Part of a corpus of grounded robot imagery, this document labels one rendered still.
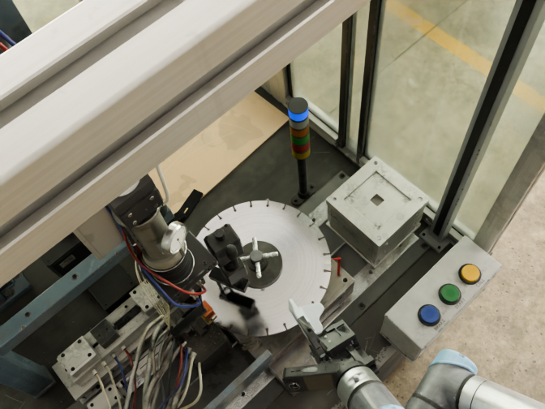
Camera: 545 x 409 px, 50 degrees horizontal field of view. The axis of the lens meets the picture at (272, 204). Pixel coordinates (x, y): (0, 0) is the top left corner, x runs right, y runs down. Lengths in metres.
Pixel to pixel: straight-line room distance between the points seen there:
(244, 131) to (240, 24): 1.55
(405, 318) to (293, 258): 0.28
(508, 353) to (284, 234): 1.21
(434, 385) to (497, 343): 1.26
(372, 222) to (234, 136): 0.54
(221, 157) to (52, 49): 1.52
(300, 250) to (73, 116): 1.18
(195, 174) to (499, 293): 1.28
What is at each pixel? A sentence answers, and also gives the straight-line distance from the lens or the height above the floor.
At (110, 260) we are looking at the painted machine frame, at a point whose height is 1.04.
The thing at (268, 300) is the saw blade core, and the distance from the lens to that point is 1.31.
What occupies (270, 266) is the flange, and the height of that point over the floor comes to 0.96.
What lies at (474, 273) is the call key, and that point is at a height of 0.91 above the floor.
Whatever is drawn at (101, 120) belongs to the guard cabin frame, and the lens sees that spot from 0.19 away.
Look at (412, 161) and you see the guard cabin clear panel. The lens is 1.49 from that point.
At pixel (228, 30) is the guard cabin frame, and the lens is 0.21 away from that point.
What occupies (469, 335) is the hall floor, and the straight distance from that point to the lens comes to 2.33.
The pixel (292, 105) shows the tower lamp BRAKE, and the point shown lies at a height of 1.16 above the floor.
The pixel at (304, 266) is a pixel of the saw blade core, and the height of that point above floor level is 0.95.
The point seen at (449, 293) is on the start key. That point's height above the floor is 0.91.
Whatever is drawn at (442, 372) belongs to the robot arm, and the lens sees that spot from 1.11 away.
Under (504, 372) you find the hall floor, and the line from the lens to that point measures 2.33.
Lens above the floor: 2.19
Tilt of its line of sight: 62 degrees down
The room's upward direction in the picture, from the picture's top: 10 degrees counter-clockwise
